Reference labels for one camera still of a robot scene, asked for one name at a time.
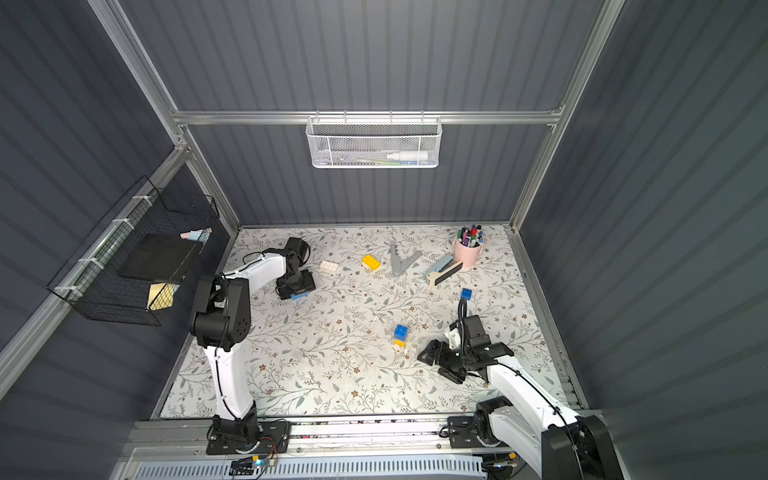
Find long light blue lego brick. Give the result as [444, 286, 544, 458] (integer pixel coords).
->
[290, 292, 311, 301]

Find yellow long lego brick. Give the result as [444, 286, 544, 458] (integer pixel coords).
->
[361, 254, 381, 271]

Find small dark blue lego brick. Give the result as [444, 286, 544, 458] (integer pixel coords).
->
[394, 325, 408, 342]

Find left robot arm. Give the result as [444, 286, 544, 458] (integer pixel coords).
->
[190, 237, 315, 420]

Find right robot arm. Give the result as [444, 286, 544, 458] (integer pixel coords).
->
[418, 315, 624, 479]

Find white lego brick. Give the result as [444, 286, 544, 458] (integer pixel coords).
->
[319, 260, 340, 274]

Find floral table mat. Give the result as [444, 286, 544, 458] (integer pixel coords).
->
[158, 224, 570, 419]

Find pink pen cup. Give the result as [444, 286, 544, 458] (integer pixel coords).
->
[453, 224, 484, 270]

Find pastel sticky note pad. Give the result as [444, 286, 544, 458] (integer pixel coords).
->
[179, 228, 212, 244]

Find yellow sticky notes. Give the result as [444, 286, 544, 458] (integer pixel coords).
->
[147, 283, 180, 311]

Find black notebook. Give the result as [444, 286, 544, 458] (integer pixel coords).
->
[117, 234, 203, 282]

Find white marker bottle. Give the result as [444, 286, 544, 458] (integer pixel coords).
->
[387, 151, 429, 163]

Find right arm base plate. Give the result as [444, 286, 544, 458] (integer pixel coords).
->
[438, 415, 507, 449]

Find grey V-shaped bracket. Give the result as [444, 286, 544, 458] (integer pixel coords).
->
[389, 243, 422, 277]

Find white wire mesh basket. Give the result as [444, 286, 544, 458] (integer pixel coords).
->
[305, 114, 443, 169]

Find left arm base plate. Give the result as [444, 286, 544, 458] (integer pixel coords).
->
[205, 416, 293, 455]

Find black wire basket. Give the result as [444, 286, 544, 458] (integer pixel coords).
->
[48, 184, 225, 327]

